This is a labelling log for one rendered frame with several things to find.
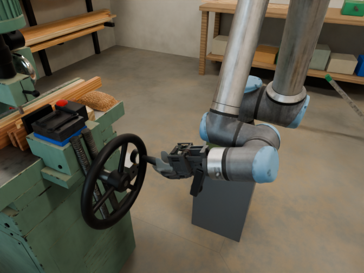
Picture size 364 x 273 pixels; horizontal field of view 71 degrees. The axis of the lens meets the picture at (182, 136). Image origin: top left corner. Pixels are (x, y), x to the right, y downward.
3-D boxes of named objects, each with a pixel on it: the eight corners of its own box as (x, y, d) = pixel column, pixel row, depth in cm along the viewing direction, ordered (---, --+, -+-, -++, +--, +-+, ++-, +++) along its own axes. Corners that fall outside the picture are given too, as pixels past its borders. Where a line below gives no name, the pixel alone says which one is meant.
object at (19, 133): (24, 151, 72) (15, 132, 68) (20, 150, 72) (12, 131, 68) (80, 115, 88) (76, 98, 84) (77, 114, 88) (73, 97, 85)
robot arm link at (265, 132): (247, 116, 79) (236, 132, 70) (286, 126, 75) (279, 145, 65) (242, 141, 84) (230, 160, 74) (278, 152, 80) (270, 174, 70)
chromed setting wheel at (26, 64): (36, 92, 89) (23, 57, 81) (11, 85, 93) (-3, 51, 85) (43, 89, 91) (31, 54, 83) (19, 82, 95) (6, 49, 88)
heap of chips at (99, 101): (104, 111, 90) (103, 102, 88) (74, 103, 95) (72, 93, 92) (120, 101, 96) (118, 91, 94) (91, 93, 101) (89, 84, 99)
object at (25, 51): (19, 87, 91) (6, 53, 84) (6, 83, 94) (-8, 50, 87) (41, 77, 98) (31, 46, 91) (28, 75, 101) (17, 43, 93)
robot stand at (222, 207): (207, 190, 180) (214, 125, 147) (250, 205, 170) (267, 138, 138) (191, 223, 157) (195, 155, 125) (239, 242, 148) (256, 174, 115)
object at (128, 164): (131, 181, 112) (130, 168, 107) (109, 173, 116) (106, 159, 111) (142, 169, 118) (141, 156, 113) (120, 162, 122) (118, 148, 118)
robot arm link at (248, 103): (228, 103, 128) (233, 69, 118) (262, 111, 122) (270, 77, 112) (217, 117, 117) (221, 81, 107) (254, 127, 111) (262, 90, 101)
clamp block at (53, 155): (70, 177, 68) (61, 151, 62) (34, 162, 72) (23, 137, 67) (106, 146, 79) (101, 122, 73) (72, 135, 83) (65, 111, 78)
